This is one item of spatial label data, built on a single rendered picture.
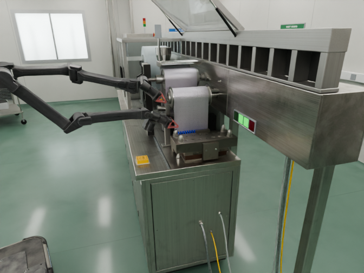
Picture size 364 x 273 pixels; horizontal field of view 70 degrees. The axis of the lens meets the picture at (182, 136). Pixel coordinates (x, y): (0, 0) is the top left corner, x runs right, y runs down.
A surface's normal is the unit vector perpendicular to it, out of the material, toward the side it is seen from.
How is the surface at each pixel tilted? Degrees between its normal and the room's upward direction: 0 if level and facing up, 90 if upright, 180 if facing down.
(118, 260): 0
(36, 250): 0
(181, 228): 90
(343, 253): 0
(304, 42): 90
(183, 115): 90
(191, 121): 90
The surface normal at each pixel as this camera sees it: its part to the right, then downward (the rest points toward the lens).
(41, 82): 0.27, 0.36
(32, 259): -0.01, -0.93
